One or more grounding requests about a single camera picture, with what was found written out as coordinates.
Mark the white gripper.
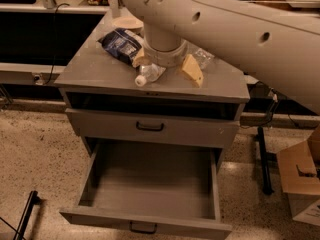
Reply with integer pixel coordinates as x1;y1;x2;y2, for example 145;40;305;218
132;40;204;88

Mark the blue label plastic bottle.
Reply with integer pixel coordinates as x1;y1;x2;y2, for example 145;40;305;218
135;64;166;87

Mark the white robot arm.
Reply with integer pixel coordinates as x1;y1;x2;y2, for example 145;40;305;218
123;0;320;114

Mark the clear plastic water bottle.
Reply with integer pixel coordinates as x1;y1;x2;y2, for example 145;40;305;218
193;48;215;70

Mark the grey drawer cabinet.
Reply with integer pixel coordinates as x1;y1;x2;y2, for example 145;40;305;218
53;9;251;174

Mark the closed grey upper drawer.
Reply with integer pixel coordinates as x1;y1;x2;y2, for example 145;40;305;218
66;108;239;149

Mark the open grey bottom drawer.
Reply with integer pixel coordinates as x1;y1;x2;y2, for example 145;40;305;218
60;140;232;240

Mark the blue chip bag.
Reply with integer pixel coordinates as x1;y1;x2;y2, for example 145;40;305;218
98;28;144;65

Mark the beige paper bowl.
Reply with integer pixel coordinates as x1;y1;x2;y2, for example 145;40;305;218
112;16;143;34

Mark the black metal stand leg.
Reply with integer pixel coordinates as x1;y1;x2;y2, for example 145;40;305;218
257;126;273;195

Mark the cardboard box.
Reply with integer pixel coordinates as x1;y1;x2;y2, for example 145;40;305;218
276;126;320;226

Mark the black bar lower left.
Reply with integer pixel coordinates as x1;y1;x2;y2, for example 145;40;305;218
13;191;41;240

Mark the black hanging cable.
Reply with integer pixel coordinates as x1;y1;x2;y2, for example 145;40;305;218
43;3;71;86

